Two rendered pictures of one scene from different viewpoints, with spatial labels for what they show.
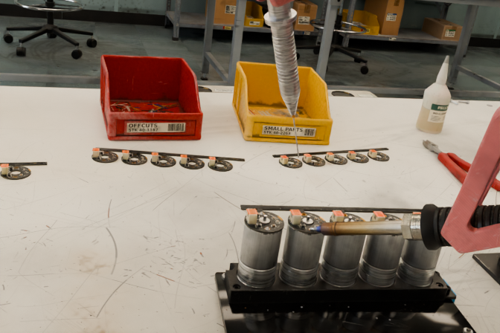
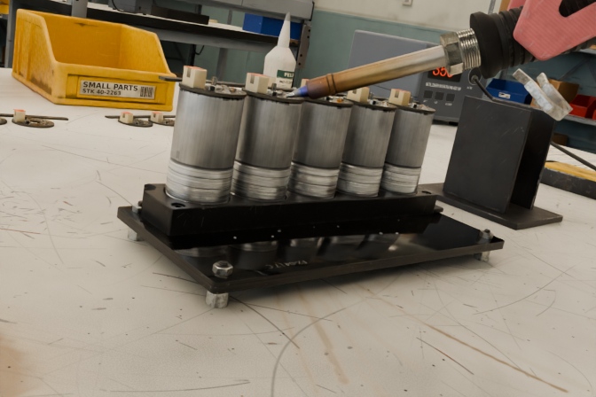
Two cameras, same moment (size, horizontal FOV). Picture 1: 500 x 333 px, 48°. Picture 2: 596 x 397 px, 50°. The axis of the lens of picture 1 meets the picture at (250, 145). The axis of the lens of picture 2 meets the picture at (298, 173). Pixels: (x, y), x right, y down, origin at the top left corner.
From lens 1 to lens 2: 0.18 m
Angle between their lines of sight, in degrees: 29
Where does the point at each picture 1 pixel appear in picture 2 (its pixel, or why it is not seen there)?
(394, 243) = (386, 124)
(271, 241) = (234, 113)
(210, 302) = (122, 252)
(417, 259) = (404, 152)
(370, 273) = (354, 177)
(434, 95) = (279, 59)
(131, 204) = not seen: outside the picture
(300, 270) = (272, 170)
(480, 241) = (577, 28)
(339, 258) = (321, 150)
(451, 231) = (533, 26)
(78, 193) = not seen: outside the picture
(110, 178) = not seen: outside the picture
